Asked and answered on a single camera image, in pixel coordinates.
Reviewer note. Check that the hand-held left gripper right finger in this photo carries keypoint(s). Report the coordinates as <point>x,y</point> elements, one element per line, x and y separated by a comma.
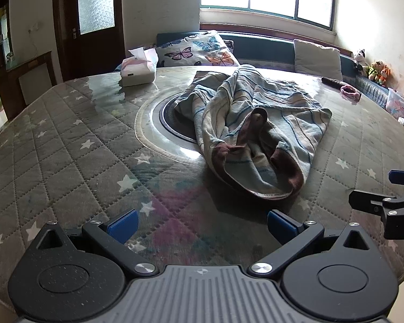
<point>282,225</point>

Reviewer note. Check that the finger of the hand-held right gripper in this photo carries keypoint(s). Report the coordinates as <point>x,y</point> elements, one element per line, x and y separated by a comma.
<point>402,177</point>
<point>367,202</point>

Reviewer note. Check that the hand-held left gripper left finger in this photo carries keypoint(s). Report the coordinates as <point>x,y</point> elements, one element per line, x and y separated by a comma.
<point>123,225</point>

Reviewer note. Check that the striped blue beige cloth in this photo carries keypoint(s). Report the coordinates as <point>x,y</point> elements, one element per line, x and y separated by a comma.
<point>256,124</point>

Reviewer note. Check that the clear plastic container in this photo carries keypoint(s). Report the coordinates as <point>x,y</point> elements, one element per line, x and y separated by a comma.
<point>400,102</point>

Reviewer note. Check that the quilted grey star table cover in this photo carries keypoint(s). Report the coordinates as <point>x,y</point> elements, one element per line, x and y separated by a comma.
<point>70,148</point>

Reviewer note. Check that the pink hair scrunchie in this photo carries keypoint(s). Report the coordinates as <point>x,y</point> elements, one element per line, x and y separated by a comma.
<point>351,93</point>

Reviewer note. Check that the green yellow plush toy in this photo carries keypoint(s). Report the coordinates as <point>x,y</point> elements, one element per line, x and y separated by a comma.
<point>375,70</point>

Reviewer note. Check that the black remote control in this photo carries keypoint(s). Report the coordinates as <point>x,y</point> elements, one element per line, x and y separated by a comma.
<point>333,82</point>

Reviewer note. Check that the black white plush toy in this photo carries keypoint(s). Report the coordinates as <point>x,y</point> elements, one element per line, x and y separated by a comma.
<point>359,59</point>

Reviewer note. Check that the beige cushion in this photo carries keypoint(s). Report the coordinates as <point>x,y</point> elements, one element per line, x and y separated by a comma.
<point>318,59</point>

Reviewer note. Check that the white pink tissue box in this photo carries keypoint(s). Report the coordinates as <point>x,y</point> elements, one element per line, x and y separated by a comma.
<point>138,72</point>

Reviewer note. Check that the dark blue sofa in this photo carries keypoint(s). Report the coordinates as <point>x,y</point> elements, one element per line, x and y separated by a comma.
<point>266,48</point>

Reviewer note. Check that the brown door with frosted glass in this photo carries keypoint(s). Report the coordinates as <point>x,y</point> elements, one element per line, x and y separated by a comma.
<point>87,50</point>

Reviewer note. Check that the dark wooden console table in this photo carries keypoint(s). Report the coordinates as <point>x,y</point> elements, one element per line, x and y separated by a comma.
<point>45,60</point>

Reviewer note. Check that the butterfly print pillow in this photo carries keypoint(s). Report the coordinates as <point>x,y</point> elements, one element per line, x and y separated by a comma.
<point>195,52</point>

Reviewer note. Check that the white wall switch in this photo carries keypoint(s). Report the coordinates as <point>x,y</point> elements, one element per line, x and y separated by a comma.
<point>37,26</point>

